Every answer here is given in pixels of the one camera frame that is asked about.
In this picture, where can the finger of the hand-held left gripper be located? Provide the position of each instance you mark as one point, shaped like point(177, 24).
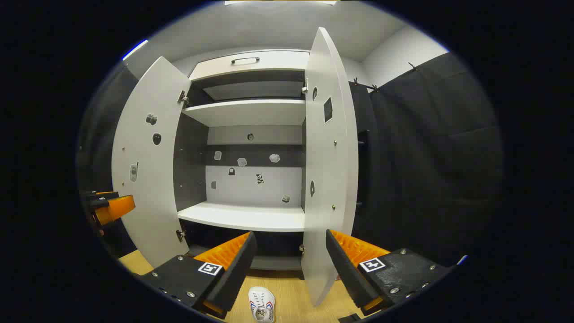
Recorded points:
point(101, 196)
point(116, 208)

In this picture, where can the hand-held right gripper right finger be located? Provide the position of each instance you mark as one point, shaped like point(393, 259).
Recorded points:
point(347, 273)

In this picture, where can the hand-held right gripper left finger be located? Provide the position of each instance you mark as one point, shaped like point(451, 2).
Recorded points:
point(237, 273)

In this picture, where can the white shoe cabinet door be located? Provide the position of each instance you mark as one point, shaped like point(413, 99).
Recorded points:
point(152, 202)
point(325, 215)

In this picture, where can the white striped shoe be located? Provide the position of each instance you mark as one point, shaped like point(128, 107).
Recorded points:
point(262, 303)

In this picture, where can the white cabinet shelf board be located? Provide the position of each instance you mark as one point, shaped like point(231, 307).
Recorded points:
point(251, 112)
point(242, 217)

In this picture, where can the white cabinet drawer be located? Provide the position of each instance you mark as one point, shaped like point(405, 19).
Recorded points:
point(278, 63)

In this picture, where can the ceiling light strip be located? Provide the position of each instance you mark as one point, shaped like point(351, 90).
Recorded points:
point(134, 50)

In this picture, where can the ceiling light panel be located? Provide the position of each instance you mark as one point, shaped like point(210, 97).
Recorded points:
point(278, 2)

